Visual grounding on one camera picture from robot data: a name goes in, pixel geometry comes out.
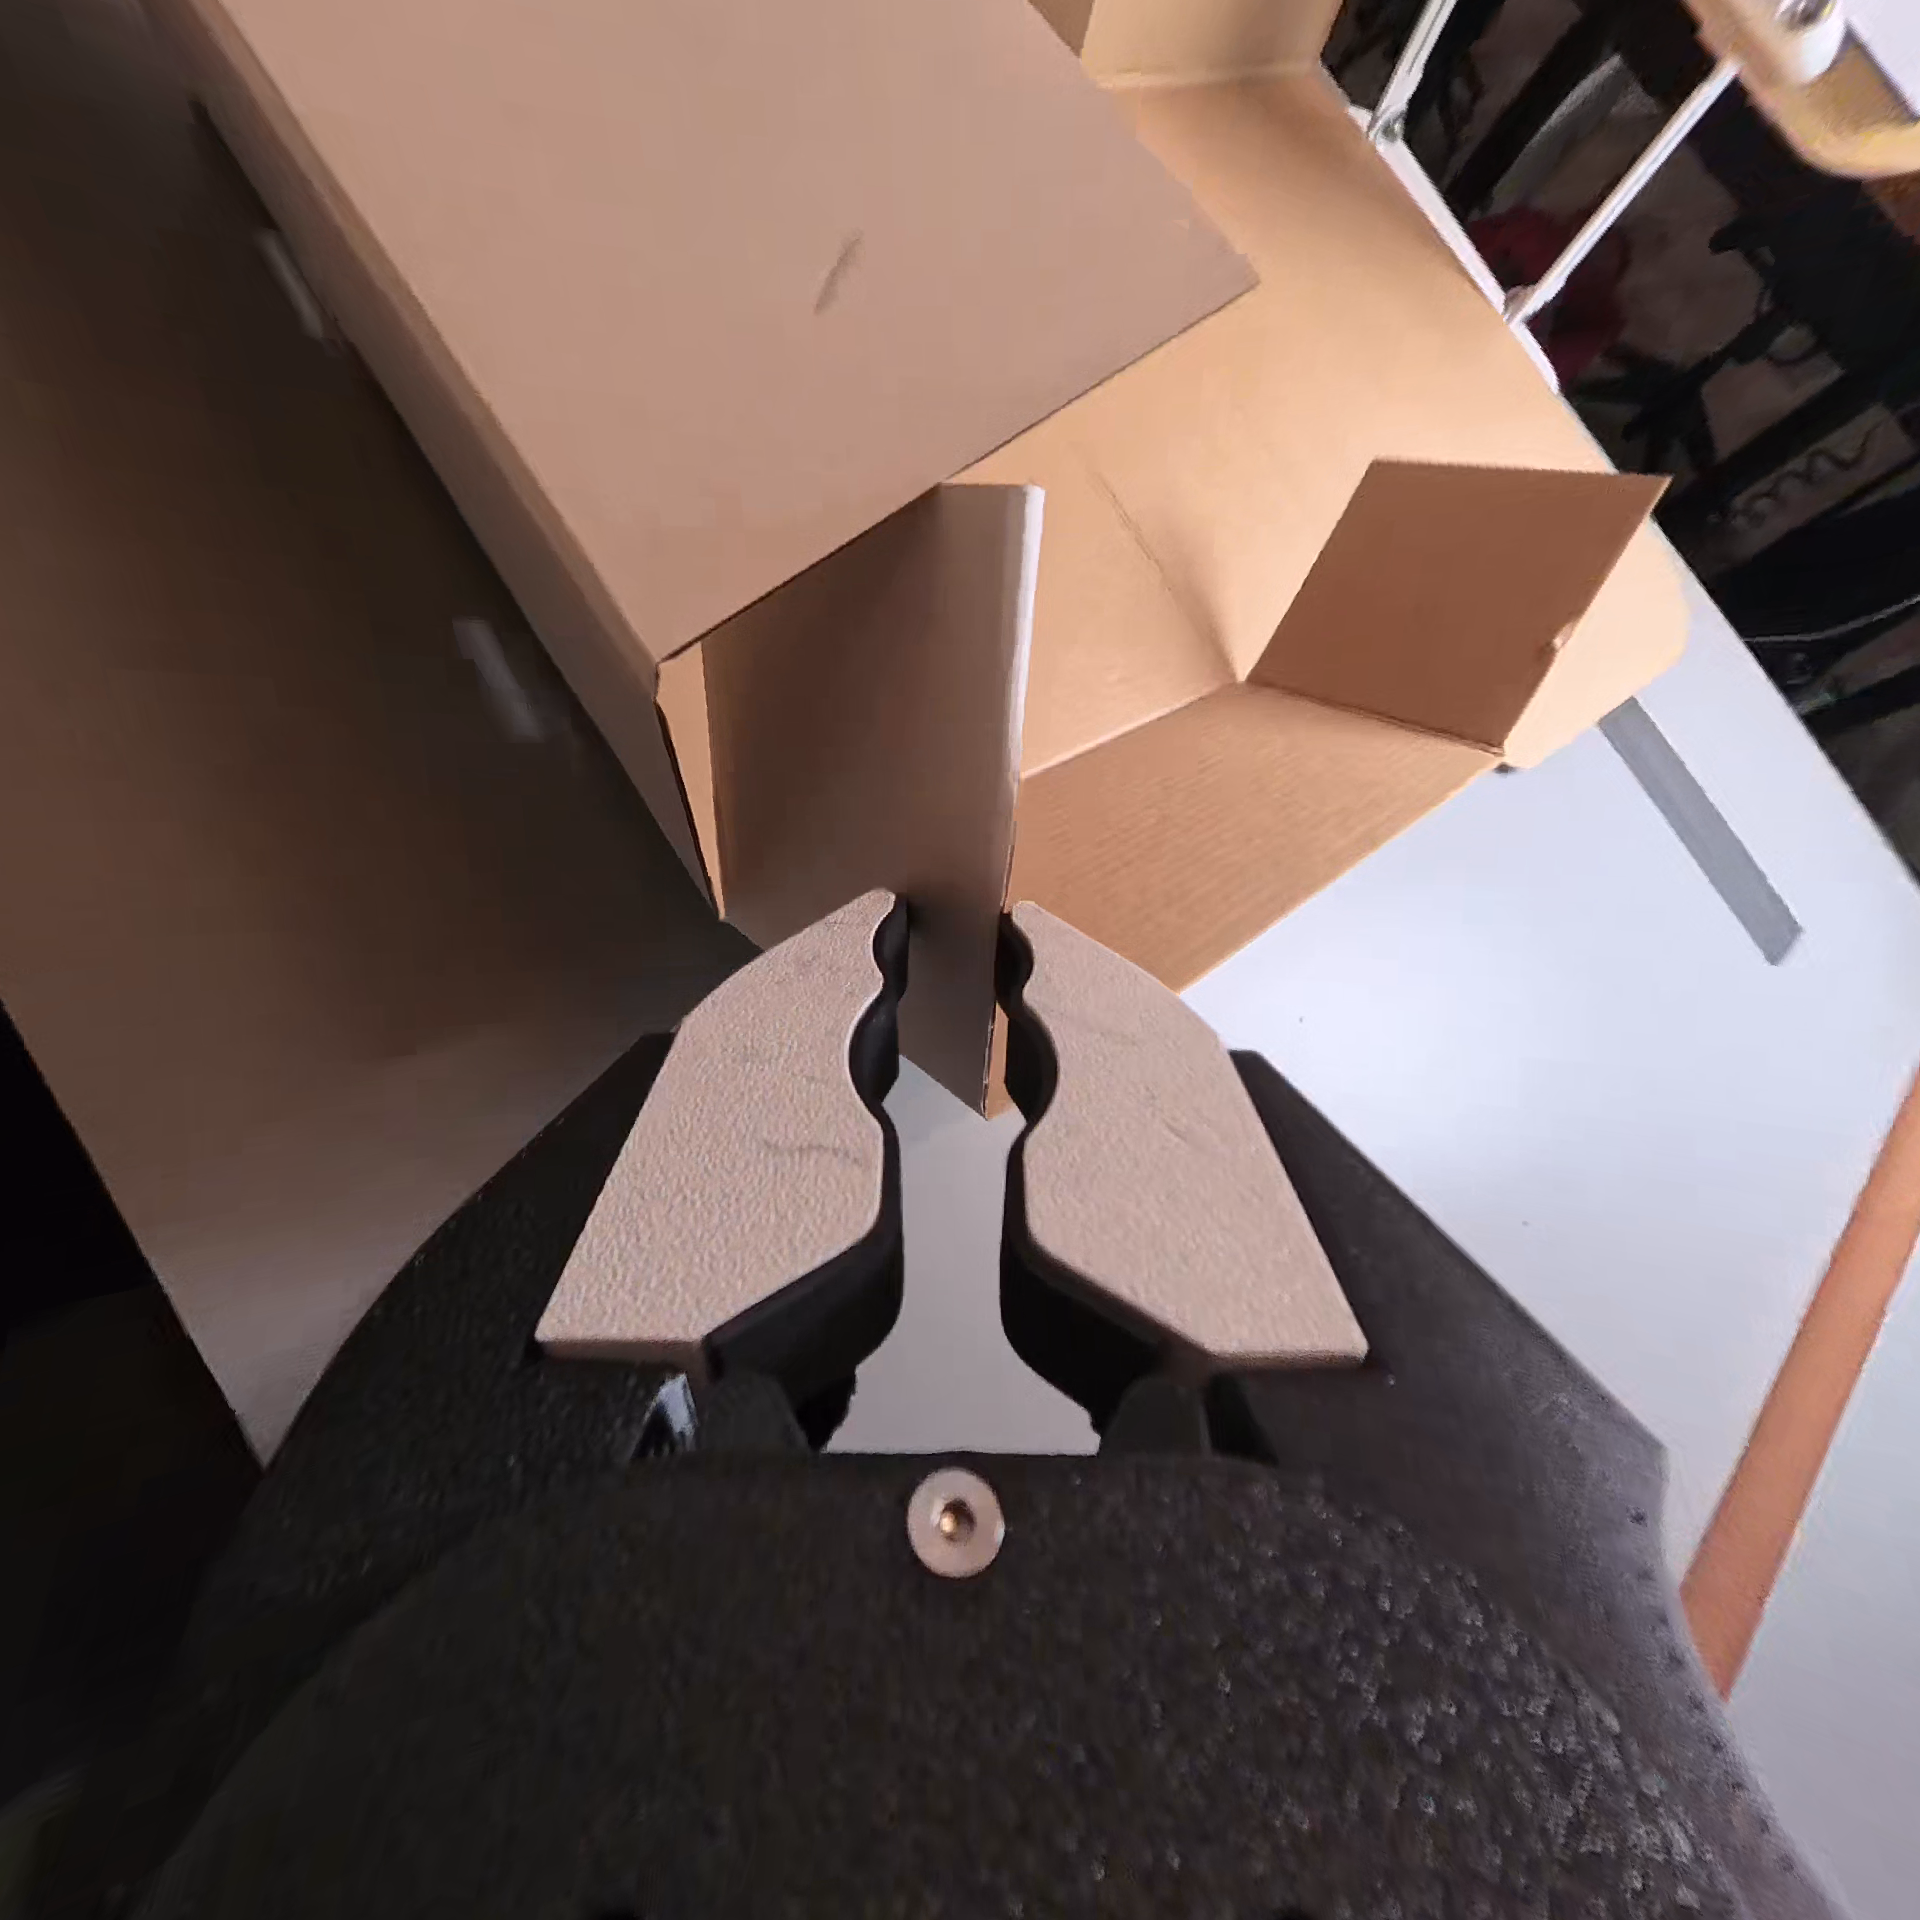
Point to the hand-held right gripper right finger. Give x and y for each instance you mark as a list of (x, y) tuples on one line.
[(1186, 1185)]

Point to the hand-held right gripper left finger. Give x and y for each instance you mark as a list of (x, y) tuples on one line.
[(734, 1171)]

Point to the brown cardboard box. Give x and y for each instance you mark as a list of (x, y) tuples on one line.
[(675, 301)]

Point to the grey tape strip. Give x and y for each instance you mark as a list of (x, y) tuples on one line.
[(1694, 826)]

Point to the red object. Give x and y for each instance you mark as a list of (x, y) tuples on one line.
[(1554, 301)]

